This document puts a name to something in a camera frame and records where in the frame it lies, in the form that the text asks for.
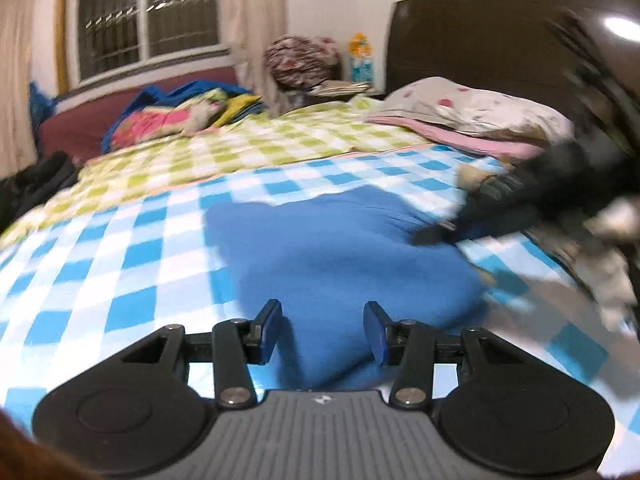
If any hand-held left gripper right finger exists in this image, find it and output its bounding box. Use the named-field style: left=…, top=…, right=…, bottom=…
left=363, top=301, right=523, bottom=409

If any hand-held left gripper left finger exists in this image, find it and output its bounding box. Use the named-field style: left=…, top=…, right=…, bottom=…
left=120, top=299, right=284, bottom=408

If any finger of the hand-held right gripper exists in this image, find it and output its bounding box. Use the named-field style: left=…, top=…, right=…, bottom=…
left=411, top=207, right=503, bottom=247

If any blue knitted sweater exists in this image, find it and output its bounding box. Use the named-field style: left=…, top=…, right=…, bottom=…
left=205, top=185, right=493, bottom=391

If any person's right forearm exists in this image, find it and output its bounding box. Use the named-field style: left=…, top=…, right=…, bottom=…
left=525, top=195, right=640, bottom=336

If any pink folded cloth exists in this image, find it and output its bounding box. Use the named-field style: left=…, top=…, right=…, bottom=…
left=365, top=112, right=546, bottom=161

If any white floral pillow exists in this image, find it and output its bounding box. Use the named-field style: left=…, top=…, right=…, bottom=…
left=380, top=76, right=576, bottom=141

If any dark wooden headboard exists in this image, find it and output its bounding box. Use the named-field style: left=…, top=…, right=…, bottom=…
left=385, top=0, right=640, bottom=161

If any stack of papers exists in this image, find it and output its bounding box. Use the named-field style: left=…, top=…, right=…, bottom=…
left=310, top=80, right=376, bottom=98

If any blue checked blanket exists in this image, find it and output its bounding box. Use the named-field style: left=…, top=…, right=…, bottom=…
left=0, top=142, right=640, bottom=476

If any green checked blanket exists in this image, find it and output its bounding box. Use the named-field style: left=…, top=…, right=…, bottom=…
left=0, top=95, right=441, bottom=251

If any orange-capped bottle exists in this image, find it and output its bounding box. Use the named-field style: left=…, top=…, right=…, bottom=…
left=347, top=32, right=378, bottom=83

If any floral cloth bundle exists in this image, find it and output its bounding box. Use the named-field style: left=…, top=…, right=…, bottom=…
left=264, top=34, right=343, bottom=92

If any pile of colourful blankets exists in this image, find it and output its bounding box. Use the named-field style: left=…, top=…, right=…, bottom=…
left=102, top=80, right=268, bottom=153

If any reddish brown cloth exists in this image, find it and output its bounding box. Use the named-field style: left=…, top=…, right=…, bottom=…
left=0, top=407, right=86, bottom=480

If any dark jacket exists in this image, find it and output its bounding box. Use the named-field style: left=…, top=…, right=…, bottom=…
left=0, top=151, right=81, bottom=231

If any maroon sofa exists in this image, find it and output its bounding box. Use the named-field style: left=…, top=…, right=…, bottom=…
left=37, top=67, right=241, bottom=163

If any beige curtain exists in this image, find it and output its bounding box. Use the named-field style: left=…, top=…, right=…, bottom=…
left=0, top=0, right=41, bottom=181
left=217, top=0, right=290, bottom=111

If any blue hanging cloth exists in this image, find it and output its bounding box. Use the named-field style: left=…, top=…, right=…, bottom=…
left=27, top=82, right=56, bottom=133

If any barred window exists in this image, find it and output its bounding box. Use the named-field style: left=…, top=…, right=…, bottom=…
left=57, top=0, right=226, bottom=93

